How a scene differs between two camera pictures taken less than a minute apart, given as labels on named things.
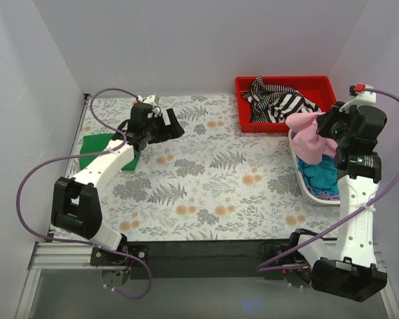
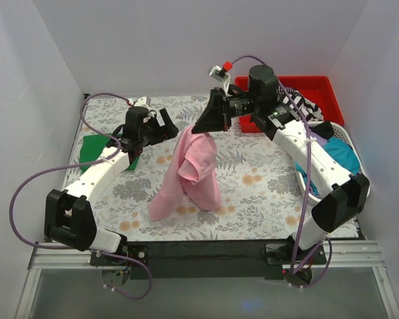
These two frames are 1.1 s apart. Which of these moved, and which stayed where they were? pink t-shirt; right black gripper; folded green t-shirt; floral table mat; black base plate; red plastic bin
Moved: right black gripper; pink t-shirt
Stayed: folded green t-shirt; floral table mat; red plastic bin; black base plate
